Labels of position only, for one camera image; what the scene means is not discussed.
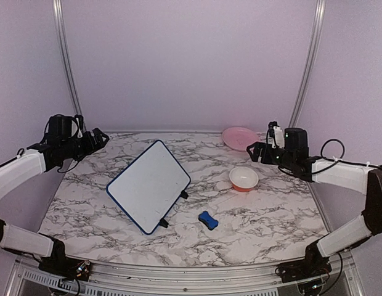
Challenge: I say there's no orange and white bowl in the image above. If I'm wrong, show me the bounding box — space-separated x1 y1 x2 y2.
229 166 259 192

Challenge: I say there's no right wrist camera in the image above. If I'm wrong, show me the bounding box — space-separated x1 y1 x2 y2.
267 121 285 149

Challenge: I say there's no front aluminium rail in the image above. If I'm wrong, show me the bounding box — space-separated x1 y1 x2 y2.
4 252 365 295

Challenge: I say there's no pink plate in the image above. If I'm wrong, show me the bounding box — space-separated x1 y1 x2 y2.
222 127 260 152

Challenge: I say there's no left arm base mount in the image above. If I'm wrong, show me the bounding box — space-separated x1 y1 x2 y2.
38 257 91 281

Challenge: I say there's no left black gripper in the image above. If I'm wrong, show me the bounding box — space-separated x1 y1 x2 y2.
60 128 110 162

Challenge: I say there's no blue whiteboard eraser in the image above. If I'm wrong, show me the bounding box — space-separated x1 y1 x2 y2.
198 211 219 231

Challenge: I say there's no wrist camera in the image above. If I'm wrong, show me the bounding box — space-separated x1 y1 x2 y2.
267 121 285 149
74 115 84 138

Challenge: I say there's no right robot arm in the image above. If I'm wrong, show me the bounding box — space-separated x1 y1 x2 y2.
246 122 382 276

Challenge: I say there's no aluminium frame post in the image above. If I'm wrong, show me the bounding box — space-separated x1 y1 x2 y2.
53 0 82 115
288 0 327 128

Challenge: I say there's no right aluminium frame post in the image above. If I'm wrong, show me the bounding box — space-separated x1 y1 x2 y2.
288 0 327 128

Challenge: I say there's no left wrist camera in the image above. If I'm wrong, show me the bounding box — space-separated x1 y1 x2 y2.
74 115 84 138

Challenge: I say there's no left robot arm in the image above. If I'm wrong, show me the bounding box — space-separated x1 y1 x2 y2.
0 114 110 274

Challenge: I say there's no left aluminium frame post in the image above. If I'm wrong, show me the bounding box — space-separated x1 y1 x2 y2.
53 0 82 115

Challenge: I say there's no small blue-framed whiteboard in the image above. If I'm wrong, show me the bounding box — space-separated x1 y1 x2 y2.
106 140 191 235

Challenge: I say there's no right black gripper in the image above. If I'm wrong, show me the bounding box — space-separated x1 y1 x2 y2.
246 142 295 170

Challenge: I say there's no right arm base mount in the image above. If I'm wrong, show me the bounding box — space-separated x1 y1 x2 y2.
275 259 332 283

